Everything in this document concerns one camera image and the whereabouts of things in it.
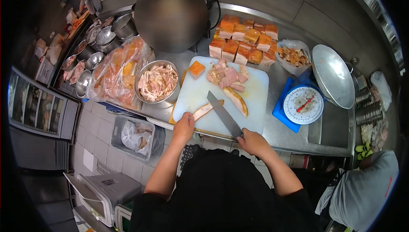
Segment orange-skinned pork cube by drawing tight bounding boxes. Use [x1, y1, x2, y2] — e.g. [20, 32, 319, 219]
[188, 61, 206, 79]

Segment long roast pork slab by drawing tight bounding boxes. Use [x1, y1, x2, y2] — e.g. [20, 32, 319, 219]
[223, 87, 249, 118]

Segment stack of roast pork blocks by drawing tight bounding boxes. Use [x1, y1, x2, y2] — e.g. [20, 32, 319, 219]
[209, 14, 279, 66]

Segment person's right hand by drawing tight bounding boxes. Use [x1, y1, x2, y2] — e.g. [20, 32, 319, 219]
[236, 128, 272, 159]

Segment grey crate with plastic bags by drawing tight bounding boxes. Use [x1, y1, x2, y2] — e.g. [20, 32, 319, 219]
[111, 114, 166, 162]

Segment stack of metal cups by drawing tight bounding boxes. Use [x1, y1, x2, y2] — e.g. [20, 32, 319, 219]
[355, 86, 385, 126]

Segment white plastic cutting board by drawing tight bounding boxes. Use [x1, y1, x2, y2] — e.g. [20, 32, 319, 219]
[172, 56, 270, 137]

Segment clear bag of meat scraps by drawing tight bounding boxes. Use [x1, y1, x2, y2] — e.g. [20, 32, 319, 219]
[275, 39, 312, 77]

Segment pile of pink meat chunks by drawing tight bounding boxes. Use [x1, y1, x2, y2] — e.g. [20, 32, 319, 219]
[206, 58, 250, 93]

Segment blue kitchen scale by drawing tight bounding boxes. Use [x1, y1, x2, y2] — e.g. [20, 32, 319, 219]
[272, 77, 325, 133]

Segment large steel kitchen knife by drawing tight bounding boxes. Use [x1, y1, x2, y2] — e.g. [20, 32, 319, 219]
[206, 90, 245, 139]

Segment person's left fingers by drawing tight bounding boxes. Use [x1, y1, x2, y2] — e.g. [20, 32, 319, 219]
[183, 112, 195, 128]

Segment glass display fridge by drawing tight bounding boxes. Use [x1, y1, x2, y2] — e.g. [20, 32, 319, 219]
[8, 67, 81, 140]

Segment steel pot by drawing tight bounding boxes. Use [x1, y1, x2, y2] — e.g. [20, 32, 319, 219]
[111, 13, 138, 40]

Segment pile of pale meat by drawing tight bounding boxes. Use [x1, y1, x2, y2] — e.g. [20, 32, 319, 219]
[360, 120, 389, 152]

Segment person's right fingers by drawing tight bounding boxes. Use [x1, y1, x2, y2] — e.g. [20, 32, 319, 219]
[236, 128, 257, 151]

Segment person's left hand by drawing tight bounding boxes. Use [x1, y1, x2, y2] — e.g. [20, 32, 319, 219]
[173, 112, 195, 144]

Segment large round metal lid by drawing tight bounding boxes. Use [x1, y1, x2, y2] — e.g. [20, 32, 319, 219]
[311, 44, 356, 110]

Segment white plastic bag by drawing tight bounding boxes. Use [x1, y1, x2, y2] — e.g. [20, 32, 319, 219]
[370, 70, 393, 112]

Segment steel bowl of sliced meat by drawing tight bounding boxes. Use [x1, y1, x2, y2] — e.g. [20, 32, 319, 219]
[134, 60, 181, 109]

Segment black power cable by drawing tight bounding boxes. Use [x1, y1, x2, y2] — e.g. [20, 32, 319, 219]
[190, 0, 222, 31]

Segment person's body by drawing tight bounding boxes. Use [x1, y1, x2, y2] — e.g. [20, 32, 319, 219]
[128, 148, 321, 232]

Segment thin roast pork strip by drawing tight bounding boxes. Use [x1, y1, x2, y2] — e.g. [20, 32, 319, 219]
[191, 99, 225, 122]

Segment stack of white plates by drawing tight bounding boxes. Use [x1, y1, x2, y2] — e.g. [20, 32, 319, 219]
[146, 116, 175, 131]

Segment steel wall shelf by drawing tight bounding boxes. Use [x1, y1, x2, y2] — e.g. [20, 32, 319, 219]
[332, 0, 406, 73]

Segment clear bag of roast meat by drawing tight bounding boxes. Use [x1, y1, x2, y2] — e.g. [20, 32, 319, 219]
[86, 35, 156, 110]

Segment white appliance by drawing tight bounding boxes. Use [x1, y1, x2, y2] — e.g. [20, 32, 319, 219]
[63, 172, 142, 228]

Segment green vegetables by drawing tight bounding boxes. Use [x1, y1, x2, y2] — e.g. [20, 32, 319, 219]
[355, 142, 374, 161]

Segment black floor mat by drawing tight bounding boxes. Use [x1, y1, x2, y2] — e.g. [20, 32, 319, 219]
[178, 144, 202, 176]

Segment row of steel bowls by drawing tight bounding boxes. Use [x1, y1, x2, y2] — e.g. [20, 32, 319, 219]
[61, 16, 124, 99]

